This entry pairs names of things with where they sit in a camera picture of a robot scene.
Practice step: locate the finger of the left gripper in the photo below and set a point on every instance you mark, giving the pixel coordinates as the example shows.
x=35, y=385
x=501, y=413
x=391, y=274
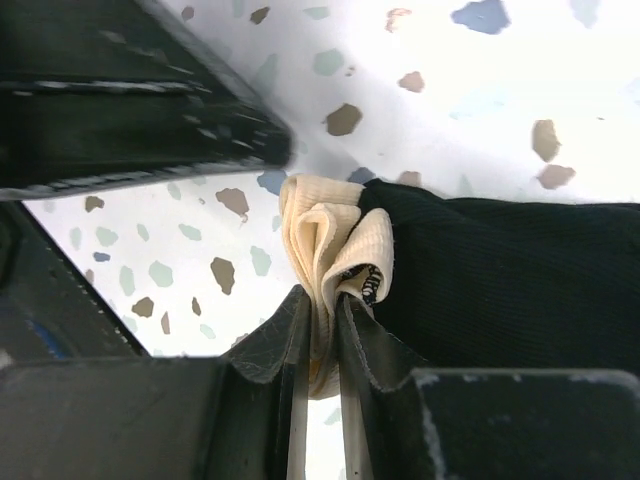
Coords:
x=99, y=95

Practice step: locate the black underwear beige waistband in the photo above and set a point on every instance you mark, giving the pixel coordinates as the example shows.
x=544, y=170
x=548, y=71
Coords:
x=466, y=282

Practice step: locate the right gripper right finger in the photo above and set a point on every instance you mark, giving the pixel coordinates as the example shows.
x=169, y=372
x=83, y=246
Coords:
x=403, y=419

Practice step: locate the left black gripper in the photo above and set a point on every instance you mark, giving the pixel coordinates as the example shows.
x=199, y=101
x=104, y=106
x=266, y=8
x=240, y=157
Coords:
x=49, y=310

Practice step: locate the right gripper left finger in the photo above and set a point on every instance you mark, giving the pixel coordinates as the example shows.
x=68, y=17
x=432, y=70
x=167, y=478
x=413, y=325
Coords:
x=242, y=415

